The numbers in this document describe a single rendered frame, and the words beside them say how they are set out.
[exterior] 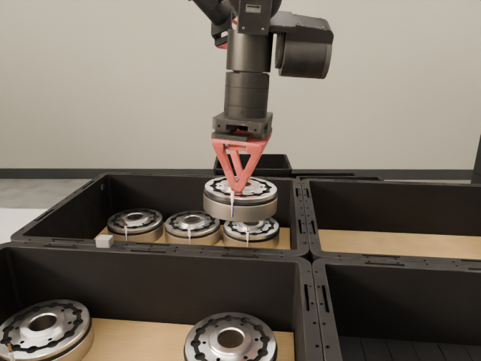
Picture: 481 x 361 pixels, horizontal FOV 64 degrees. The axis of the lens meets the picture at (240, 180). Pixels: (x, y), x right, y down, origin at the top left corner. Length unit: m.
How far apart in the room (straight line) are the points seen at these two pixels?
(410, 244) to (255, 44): 0.47
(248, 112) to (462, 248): 0.48
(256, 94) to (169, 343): 0.32
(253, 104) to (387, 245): 0.40
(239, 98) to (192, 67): 2.99
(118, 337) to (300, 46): 0.42
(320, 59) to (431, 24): 3.30
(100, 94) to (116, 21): 0.62
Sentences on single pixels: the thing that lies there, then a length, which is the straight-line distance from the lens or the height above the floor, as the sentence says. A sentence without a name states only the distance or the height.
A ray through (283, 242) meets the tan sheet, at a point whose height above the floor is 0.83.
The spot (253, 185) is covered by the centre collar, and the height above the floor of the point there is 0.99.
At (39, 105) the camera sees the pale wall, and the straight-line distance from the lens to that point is 3.92.
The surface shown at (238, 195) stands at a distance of 0.51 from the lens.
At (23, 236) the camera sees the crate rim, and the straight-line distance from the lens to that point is 0.60.
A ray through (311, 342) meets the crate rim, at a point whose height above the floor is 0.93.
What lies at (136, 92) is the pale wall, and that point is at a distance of 3.59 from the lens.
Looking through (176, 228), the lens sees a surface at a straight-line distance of 0.72.
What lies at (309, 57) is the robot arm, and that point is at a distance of 0.49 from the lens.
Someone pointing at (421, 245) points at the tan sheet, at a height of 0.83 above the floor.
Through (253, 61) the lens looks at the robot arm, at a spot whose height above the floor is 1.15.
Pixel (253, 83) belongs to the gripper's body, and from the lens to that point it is 0.49.
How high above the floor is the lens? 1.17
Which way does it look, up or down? 19 degrees down
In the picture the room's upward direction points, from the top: straight up
